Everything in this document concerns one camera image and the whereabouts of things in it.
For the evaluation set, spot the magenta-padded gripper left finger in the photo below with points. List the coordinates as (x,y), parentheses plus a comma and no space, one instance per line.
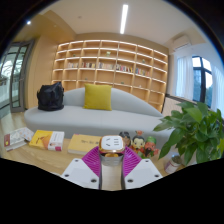
(78,171)

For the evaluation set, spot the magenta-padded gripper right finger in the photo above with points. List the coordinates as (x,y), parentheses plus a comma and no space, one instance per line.
(143,171)

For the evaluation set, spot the white and orange charger block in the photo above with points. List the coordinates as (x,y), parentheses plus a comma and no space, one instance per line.
(112,144)

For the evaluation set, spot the cartoon figurine set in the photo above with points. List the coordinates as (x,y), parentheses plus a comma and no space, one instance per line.
(141,144)

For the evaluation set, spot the plain yellow book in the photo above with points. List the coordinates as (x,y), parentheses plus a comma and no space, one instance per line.
(82,144)

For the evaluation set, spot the small white printed cup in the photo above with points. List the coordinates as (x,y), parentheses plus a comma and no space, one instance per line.
(172,164)

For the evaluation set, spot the yellow and white book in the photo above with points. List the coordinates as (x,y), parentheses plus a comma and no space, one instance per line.
(46,140)

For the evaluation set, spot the light grey curved sofa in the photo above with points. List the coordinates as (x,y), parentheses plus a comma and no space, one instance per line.
(100,121)

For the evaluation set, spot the green potted plant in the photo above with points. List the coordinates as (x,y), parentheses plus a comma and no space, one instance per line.
(193,130)

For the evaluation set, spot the white and red magazine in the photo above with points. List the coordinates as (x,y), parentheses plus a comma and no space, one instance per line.
(17,138)

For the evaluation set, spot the yellow square cushion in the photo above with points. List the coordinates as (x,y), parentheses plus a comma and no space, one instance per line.
(97,96)

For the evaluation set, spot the black bag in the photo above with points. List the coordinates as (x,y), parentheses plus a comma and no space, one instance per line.
(50,97)

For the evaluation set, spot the dark-framed window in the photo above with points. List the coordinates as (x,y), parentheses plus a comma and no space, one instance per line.
(201,81)

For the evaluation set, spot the long ceiling light strip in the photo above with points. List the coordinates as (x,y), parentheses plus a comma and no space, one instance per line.
(124,18)

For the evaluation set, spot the wooden wall shelf unit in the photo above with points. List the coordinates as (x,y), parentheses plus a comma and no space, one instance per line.
(110,63)

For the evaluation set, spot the glass door with dark frame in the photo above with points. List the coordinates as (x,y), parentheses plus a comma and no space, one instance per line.
(15,76)

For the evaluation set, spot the white wall air conditioner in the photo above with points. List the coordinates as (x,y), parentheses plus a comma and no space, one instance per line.
(181,42)

